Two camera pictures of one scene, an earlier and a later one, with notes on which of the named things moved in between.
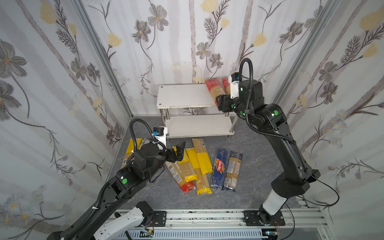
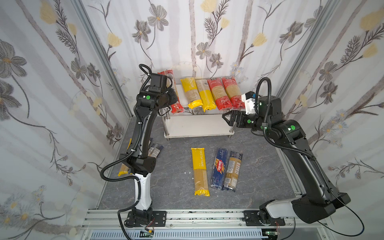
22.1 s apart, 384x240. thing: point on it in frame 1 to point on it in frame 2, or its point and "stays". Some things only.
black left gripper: x=172 y=154 to x=169 y=96
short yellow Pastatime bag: x=187 y=169 to x=191 y=92
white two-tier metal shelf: x=191 y=96 stays
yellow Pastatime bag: x=203 y=158 to x=206 y=95
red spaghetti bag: x=215 y=88 stays
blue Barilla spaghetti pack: x=218 y=176 stays
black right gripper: x=221 y=102 to x=238 y=119
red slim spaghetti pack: x=186 y=186 to x=177 y=107
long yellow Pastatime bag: x=203 y=186 stays
